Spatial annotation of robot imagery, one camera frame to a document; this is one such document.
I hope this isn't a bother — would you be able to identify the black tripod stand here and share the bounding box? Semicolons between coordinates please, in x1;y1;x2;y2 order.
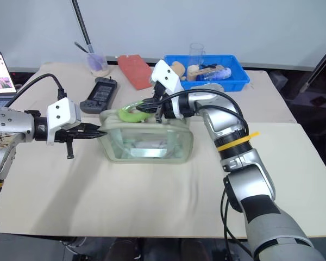
300;40;326;94

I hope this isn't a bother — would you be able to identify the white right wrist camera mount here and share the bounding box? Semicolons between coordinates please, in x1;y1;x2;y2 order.
149;59;186;120

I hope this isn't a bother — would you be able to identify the tan plush toy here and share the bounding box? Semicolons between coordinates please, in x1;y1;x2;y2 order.
171;61;187;82

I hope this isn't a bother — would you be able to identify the black handheld game console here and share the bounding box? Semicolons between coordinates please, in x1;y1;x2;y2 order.
79;76;118;115

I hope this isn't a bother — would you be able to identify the clear plastic cup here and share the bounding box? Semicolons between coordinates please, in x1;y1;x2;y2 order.
86;48;110;78

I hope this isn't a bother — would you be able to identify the black gooseneck rod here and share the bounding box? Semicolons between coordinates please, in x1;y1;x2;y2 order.
71;0;95;54

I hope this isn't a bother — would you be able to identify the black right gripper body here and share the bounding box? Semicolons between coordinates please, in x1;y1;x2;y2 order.
151;81;177;123

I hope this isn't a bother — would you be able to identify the red flat pouch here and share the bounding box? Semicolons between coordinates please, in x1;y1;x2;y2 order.
117;54;154;91

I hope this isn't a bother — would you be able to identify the yellow zip tie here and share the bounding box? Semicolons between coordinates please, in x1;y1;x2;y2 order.
217;131;260;152

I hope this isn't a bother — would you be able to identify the beige tablecloth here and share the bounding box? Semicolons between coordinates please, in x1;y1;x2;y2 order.
0;61;326;240

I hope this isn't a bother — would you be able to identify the dark rounded shape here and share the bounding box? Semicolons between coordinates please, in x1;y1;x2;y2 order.
105;237;142;261

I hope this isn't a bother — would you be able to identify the green plush keychain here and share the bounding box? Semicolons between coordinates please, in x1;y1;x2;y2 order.
117;104;153;123

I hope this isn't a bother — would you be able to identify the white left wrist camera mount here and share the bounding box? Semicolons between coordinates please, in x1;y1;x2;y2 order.
46;97;83;146

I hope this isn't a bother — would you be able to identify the cream round toy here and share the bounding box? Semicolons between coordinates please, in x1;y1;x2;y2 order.
186;64;202;82

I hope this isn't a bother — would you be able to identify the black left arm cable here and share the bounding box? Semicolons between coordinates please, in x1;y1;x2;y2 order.
4;73;67;108

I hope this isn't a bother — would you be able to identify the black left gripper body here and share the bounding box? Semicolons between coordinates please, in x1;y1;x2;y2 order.
54;123;84;160

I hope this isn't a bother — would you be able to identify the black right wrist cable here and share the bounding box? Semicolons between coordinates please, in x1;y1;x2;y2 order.
157;89;249;134

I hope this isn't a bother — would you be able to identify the clear glass beaker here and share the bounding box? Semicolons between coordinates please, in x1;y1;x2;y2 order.
189;42;207;67

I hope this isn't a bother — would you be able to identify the purple white plastic bottle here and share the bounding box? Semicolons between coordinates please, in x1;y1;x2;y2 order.
203;67;233;82

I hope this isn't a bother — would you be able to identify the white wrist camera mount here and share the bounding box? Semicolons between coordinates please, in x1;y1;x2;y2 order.
149;59;186;120
46;97;83;146

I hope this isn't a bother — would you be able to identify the green clear-window zip pouch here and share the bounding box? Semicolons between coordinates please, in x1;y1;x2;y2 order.
97;107;195;165

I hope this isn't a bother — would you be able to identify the black right arm base cable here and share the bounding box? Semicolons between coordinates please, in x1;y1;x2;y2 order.
220;187;255;258

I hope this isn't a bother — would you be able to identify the blue plastic bin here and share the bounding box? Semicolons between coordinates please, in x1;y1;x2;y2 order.
163;54;251;93

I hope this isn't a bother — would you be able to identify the black pen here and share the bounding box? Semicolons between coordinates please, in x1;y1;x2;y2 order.
73;41;90;54

